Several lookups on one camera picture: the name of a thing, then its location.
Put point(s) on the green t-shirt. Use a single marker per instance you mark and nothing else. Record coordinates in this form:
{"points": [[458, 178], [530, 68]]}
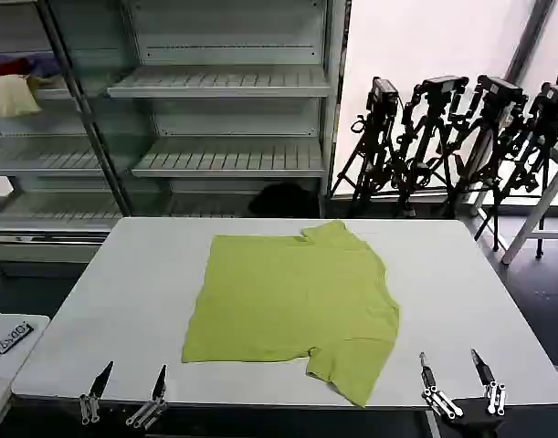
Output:
{"points": [[297, 305]]}

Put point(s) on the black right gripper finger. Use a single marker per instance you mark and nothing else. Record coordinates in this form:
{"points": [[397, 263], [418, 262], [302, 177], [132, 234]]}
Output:
{"points": [[485, 370], [428, 376]]}

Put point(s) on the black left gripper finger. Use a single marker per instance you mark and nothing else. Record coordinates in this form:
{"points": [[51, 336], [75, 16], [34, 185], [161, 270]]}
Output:
{"points": [[96, 388], [157, 388]]}

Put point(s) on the grey empty metal shelf rack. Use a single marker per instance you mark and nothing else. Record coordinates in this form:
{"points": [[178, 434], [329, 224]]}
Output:
{"points": [[224, 114]]}

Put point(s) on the black strip with white print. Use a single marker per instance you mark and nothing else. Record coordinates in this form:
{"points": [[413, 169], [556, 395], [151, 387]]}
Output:
{"points": [[11, 340]]}

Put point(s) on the grey shelf rack with cloths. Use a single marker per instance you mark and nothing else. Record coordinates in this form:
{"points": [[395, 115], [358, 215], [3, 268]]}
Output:
{"points": [[27, 137]]}

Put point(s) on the black bag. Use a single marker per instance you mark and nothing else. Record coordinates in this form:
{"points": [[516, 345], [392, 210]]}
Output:
{"points": [[281, 201]]}

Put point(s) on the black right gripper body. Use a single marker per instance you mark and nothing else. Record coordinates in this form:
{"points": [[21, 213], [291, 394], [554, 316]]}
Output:
{"points": [[472, 426]]}

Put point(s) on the small white table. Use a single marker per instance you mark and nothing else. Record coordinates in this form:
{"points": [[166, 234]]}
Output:
{"points": [[18, 347]]}

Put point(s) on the black camera tripod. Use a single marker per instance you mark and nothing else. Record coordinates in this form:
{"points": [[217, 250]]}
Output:
{"points": [[488, 137], [374, 146], [427, 137], [541, 137]]}

